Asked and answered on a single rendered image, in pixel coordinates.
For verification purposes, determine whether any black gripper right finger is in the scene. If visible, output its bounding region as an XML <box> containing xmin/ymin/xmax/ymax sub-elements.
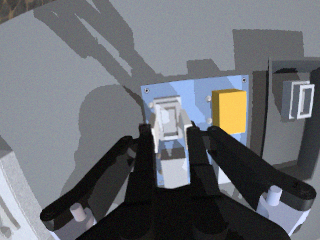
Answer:
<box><xmin>180</xmin><ymin>109</ymin><xmax>317</xmax><ymax>240</ymax></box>

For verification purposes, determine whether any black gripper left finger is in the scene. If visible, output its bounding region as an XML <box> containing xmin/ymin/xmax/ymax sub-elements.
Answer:
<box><xmin>40</xmin><ymin>112</ymin><xmax>159</xmax><ymax>240</ymax></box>

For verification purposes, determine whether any yellow rectangular block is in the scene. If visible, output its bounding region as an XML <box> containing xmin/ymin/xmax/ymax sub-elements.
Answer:
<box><xmin>212</xmin><ymin>88</ymin><xmax>246</xmax><ymax>134</ymax></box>

